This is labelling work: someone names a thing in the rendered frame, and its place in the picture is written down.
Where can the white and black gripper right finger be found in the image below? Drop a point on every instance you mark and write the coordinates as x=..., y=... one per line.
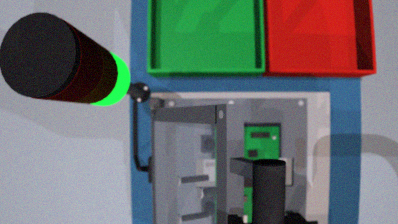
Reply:
x=295, y=218

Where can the red bin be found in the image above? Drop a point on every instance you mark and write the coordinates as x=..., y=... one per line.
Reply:
x=323, y=36

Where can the green circuit board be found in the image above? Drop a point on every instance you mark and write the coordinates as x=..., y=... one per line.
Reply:
x=258, y=145

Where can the green bin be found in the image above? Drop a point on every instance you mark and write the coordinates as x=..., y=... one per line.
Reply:
x=226, y=36

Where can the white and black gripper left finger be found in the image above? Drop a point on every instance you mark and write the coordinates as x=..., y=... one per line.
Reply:
x=234, y=219

